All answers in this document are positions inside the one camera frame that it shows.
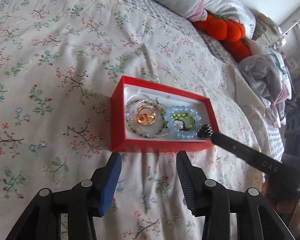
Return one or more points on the pink striped cloth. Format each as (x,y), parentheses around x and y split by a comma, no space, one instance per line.
(198,10)

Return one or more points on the grey crumpled cloth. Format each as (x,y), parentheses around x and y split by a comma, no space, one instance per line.
(262,75)

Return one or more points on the white printed pillow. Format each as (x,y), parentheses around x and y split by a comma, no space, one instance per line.
(230,2)

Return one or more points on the white sheet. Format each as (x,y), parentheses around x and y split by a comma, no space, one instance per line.
(242,87)

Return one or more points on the stack of books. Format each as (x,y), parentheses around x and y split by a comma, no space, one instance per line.
(267,30)

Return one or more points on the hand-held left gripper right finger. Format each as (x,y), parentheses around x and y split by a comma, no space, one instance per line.
(186,185)

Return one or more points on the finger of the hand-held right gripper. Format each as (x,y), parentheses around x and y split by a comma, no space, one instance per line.
(230,146)

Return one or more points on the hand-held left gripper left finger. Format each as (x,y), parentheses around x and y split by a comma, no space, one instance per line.
(111,182)

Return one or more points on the orange pumpkin plush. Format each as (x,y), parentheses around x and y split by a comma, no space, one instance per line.
(222,30)

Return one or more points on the dark box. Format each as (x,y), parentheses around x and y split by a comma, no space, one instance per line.
(298,120)

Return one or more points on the floral bed sheet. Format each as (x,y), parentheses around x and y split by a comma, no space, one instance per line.
(52,92)

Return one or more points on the red cardboard box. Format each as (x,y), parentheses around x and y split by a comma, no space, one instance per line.
(117,120)

